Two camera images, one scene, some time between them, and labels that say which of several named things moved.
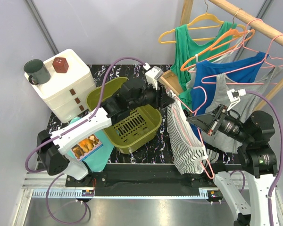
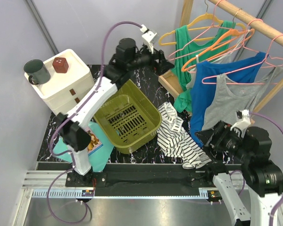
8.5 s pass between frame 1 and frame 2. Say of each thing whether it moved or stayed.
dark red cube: stayed
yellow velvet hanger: stayed
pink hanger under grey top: stayed
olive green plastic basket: stayed
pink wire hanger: moved
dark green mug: stayed
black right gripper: moved
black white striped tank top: moved
